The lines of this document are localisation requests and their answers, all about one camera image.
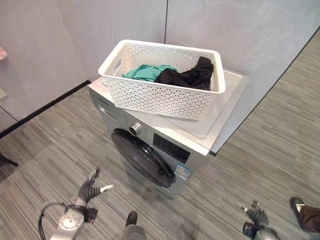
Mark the dark furniture leg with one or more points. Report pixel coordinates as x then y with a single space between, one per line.
7 161

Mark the person's shoe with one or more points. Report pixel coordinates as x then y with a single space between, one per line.
296 207

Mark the black washer display panel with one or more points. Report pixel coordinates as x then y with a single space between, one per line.
170 147

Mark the silver washer dial knob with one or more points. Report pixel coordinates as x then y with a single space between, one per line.
135 128

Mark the white perforated plastic laundry basket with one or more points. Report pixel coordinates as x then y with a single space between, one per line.
160 100

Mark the pink cloth item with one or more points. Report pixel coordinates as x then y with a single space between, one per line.
2 53

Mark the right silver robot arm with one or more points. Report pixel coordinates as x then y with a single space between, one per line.
265 234

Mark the person's leg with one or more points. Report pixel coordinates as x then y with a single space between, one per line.
311 217

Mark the black garment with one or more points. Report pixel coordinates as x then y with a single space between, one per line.
192 76

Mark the silver front-load washing machine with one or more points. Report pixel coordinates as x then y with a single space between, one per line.
147 125

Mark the dark round washer door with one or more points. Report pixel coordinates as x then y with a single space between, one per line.
140 157

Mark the green garment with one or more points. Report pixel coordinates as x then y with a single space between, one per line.
143 72

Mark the blue white energy label sticker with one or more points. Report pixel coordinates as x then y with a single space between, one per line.
182 171

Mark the silver washer detergent drawer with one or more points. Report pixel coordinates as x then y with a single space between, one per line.
107 112

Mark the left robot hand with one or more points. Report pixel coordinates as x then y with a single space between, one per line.
87 190

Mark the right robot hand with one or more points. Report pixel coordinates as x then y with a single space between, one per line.
258 217

